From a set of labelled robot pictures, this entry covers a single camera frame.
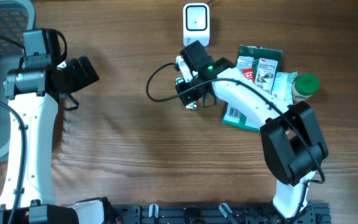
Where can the green 3M sponge pack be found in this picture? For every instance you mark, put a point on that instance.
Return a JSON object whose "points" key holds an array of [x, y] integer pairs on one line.
{"points": [[265, 63]]}

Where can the green lid jar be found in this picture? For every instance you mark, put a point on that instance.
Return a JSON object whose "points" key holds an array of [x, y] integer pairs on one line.
{"points": [[304, 86]]}

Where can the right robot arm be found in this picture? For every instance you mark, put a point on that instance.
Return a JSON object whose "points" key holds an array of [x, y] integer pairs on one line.
{"points": [[292, 141]]}

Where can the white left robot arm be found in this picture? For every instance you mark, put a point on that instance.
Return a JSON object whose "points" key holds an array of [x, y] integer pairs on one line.
{"points": [[33, 94]]}

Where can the light green tissue pack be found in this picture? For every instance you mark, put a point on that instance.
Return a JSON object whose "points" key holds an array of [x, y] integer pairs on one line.
{"points": [[282, 86]]}

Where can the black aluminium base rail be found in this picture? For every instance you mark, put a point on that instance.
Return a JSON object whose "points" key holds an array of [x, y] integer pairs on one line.
{"points": [[250, 213]]}

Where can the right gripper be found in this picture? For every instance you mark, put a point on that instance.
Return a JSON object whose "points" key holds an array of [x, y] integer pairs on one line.
{"points": [[188, 98]]}

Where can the green white gum pack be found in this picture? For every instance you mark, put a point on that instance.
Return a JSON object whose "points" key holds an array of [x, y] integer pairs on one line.
{"points": [[191, 105]]}

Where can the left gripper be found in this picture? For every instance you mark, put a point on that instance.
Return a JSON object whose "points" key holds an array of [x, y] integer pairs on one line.
{"points": [[83, 79]]}

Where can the white barcode scanner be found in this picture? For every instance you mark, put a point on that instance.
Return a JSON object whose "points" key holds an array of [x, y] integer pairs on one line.
{"points": [[196, 23]]}

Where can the red coffee stick sachet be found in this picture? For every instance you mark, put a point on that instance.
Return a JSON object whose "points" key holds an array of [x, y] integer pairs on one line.
{"points": [[249, 74]]}

